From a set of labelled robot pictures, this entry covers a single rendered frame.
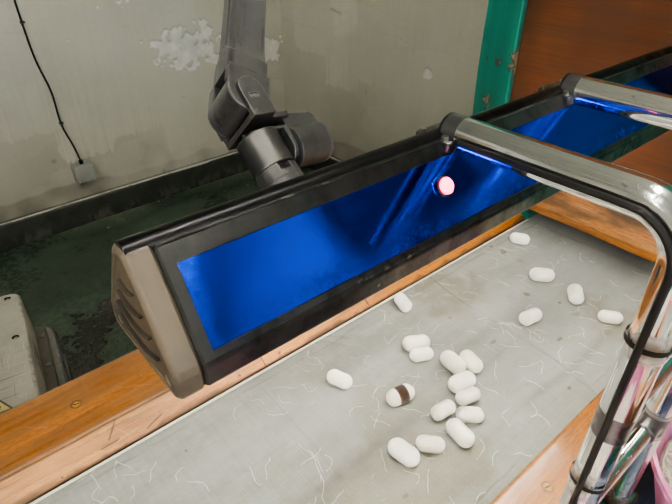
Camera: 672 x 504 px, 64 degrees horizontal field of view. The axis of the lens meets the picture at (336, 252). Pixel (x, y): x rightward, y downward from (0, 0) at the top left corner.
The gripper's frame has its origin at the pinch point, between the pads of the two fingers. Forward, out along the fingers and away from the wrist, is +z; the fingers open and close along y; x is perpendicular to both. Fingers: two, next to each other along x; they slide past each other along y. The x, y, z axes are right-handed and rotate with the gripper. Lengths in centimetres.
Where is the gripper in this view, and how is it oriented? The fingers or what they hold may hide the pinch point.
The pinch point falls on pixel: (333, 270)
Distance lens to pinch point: 66.2
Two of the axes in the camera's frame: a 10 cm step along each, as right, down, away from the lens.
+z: 5.1, 8.6, -1.1
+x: -4.1, 3.6, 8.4
